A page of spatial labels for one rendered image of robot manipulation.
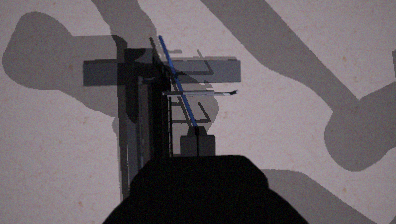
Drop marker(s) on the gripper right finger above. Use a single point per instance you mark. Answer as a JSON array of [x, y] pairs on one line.
[[205, 142]]

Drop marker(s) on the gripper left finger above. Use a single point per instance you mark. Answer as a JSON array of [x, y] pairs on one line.
[[188, 143]]

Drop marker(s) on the black equipment rack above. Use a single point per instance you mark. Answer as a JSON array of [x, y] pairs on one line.
[[146, 63]]

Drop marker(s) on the blue cable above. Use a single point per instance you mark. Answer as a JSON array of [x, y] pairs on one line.
[[177, 80]]

